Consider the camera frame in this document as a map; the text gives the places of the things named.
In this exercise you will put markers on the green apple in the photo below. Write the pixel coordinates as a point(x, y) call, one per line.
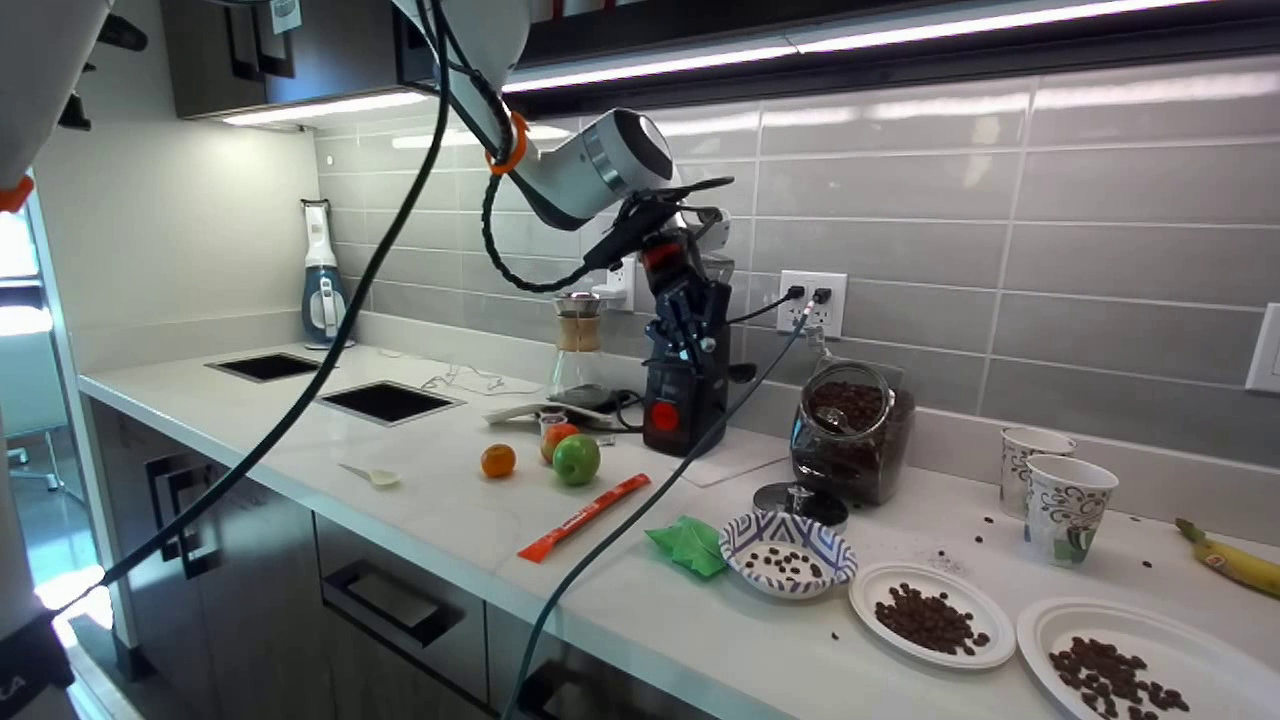
point(576, 462)

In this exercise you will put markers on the small white paper plate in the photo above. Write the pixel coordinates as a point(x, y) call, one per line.
point(928, 618)

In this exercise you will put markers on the small orange fruit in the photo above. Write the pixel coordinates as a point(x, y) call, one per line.
point(497, 462)

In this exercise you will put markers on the blue patterned paper bowl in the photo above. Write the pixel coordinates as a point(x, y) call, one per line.
point(786, 560)

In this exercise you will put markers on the reddish orange fruit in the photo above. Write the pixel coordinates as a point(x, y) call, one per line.
point(553, 440)

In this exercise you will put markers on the white wall outlet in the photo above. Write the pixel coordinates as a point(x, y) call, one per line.
point(814, 311)

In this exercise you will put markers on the black ladle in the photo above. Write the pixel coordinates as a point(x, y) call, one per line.
point(741, 373)

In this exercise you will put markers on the black coffee scale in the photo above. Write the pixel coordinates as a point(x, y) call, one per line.
point(607, 401)

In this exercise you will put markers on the under cabinet light strip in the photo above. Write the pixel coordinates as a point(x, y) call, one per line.
point(803, 48)

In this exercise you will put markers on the yellow banana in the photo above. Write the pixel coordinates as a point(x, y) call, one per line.
point(1232, 560)

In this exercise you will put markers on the glass jar with coffee beans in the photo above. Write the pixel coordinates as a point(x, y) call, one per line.
point(855, 432)

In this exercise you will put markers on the black counter inset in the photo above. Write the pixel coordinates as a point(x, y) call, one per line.
point(264, 367)
point(387, 401)

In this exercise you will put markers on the large white paper plate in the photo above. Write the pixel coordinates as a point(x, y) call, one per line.
point(1132, 667)

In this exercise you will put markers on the green crumpled packet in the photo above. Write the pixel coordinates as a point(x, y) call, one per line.
point(691, 544)

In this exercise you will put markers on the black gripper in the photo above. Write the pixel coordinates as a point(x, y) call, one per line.
point(674, 223)

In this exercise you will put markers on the white plastic spoon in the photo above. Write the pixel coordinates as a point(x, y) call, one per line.
point(370, 475)

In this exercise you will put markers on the small white pod cup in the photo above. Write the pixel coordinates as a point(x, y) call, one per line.
point(548, 423)

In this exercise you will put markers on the glass pour-over carafe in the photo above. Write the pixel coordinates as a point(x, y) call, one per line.
point(580, 335)

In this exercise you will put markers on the black coffee grinder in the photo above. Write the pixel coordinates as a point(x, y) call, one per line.
point(687, 423)

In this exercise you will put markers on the orange stick packet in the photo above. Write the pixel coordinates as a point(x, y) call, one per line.
point(587, 518)

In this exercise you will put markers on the patterned paper cup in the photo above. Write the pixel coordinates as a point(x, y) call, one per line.
point(1024, 466)
point(1067, 509)

